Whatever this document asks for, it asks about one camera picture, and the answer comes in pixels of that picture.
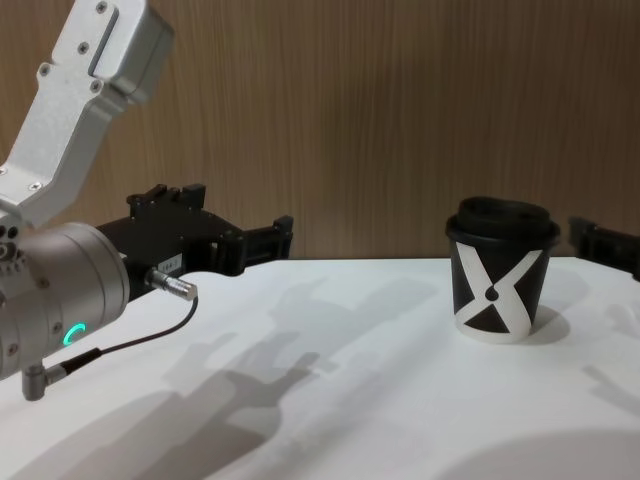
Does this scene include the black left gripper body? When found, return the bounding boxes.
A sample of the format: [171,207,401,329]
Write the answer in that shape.
[94,182,247,304]

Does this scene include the black plastic cup lid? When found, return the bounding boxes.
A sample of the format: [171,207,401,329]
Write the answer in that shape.
[445,196,562,250]

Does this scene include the black and white paper cup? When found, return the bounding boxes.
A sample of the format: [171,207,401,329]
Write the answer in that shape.
[452,240,552,347]

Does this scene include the white table cloth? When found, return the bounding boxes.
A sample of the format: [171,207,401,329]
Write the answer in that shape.
[0,256,640,480]

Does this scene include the thin dark cable, silver plugs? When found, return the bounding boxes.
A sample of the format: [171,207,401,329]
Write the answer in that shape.
[21,268,200,401]

